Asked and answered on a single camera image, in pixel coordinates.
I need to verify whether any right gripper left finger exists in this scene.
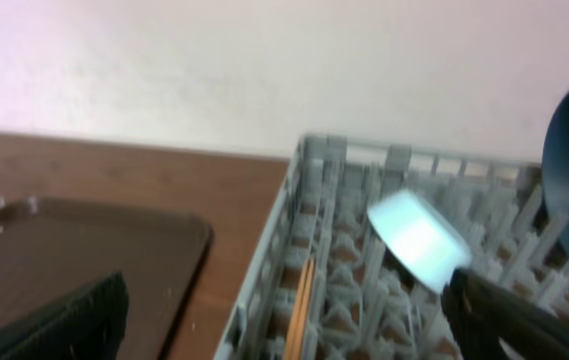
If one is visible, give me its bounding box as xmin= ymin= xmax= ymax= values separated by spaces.
xmin=0 ymin=271 xmax=129 ymax=360

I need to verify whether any light blue bowl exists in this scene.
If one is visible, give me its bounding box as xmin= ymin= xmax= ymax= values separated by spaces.
xmin=367 ymin=189 xmax=473 ymax=294

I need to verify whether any grey dishwasher rack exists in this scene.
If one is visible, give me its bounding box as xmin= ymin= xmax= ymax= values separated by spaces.
xmin=215 ymin=135 xmax=569 ymax=359

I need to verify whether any brown serving tray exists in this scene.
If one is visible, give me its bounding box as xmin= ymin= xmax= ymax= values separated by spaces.
xmin=0 ymin=198 xmax=213 ymax=359

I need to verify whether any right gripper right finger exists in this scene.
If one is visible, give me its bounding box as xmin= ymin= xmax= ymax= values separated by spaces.
xmin=441 ymin=268 xmax=569 ymax=360

